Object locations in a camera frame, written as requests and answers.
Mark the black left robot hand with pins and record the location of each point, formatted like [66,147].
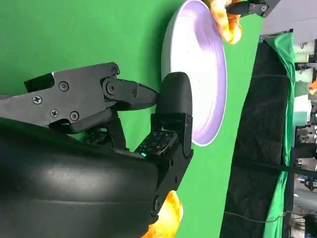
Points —
[255,6]

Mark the hanging green cloth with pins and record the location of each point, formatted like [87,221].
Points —
[284,64]

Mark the orange white toy bread roll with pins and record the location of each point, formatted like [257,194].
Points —
[229,29]
[169,218]

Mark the thin black bar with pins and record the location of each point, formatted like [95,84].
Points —
[272,167]

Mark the workshop machines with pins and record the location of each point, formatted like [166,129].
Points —
[307,138]

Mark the lilac plate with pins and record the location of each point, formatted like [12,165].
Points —
[200,62]

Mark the black backdrop cloth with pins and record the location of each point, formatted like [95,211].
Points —
[262,124]

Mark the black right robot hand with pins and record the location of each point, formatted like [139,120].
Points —
[74,178]

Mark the green table cloth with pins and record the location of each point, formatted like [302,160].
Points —
[86,32]

